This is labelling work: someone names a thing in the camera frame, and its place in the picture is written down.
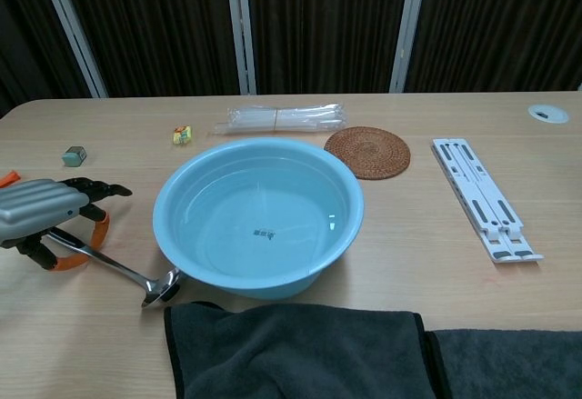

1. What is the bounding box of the small grey-green cube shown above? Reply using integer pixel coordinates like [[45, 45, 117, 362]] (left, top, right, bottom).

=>
[[61, 145, 88, 167]]

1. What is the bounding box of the white folding laptop stand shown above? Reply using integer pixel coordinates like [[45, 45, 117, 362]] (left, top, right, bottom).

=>
[[430, 137, 545, 264]]

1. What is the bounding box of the round woven brown coaster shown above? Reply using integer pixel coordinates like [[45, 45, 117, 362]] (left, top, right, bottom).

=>
[[323, 125, 412, 181]]

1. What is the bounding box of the small yellow packet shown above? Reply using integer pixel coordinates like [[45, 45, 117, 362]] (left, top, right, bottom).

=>
[[170, 125, 194, 146]]

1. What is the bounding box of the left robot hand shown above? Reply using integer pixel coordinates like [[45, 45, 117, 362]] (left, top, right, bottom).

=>
[[0, 176, 134, 274]]

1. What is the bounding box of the pack of clear straws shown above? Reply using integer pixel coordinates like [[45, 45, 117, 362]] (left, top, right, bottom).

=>
[[207, 102, 346, 136]]

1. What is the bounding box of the metal ladle spoon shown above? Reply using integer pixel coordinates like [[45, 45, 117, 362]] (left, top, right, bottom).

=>
[[45, 229, 186, 309]]

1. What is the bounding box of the light blue bowl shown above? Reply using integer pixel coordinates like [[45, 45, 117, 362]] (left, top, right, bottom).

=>
[[152, 138, 366, 300]]

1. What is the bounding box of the white partition frame post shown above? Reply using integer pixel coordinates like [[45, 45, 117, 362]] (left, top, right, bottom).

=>
[[35, 0, 109, 99], [225, 0, 258, 95], [389, 0, 431, 95]]

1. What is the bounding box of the white desk cable grommet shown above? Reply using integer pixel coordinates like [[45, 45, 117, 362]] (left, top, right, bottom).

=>
[[527, 103, 570, 125]]

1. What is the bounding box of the folded dark grey towel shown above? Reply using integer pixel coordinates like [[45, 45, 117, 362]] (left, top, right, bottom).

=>
[[163, 301, 431, 399]]

